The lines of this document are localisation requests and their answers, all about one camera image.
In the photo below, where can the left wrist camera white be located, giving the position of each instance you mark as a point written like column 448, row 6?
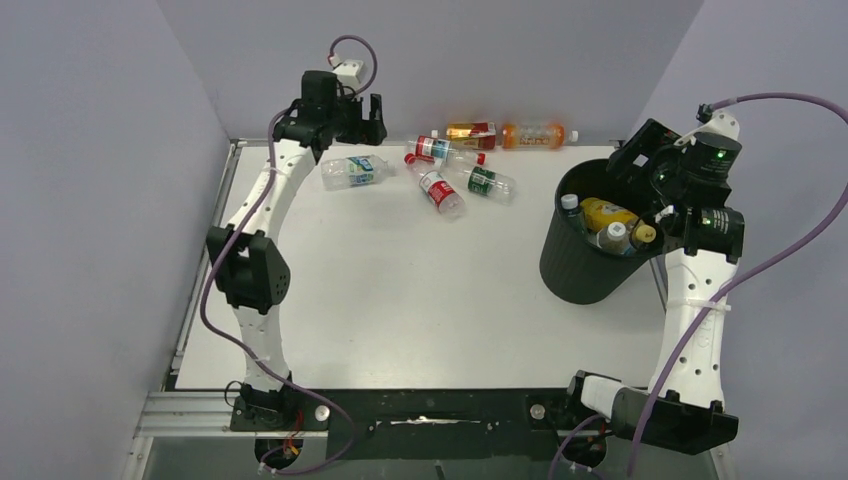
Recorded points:
column 352, row 73

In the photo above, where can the orange drink bottle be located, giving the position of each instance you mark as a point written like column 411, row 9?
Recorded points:
column 537, row 136

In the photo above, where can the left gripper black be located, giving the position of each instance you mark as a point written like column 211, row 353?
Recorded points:
column 374, row 133

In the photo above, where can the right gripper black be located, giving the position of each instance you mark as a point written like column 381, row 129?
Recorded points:
column 652, row 141

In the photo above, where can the clear bottle red blue label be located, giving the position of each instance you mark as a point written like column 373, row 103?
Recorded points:
column 442, row 151

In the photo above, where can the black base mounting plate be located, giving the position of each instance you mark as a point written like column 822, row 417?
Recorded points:
column 404, row 424

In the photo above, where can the red gold label bottle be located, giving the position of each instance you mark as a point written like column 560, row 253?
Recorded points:
column 478, row 135

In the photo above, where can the green tea bottle white cap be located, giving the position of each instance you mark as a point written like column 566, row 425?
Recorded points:
column 615, row 238

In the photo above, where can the black ribbed plastic bin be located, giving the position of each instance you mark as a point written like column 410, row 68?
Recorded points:
column 573, row 268

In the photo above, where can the clear bottle dark green label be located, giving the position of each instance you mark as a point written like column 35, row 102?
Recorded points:
column 482, row 182

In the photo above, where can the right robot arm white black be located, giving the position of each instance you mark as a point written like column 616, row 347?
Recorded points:
column 683, row 408

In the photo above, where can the yellow juice bottle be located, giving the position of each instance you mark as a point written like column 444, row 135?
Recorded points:
column 599, row 214

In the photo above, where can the clear blue water bottle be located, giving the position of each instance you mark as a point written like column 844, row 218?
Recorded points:
column 574, row 213

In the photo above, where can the clear bottle blue green label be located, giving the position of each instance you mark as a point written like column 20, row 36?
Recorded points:
column 355, row 171

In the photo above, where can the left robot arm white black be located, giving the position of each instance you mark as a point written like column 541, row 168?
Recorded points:
column 249, row 277

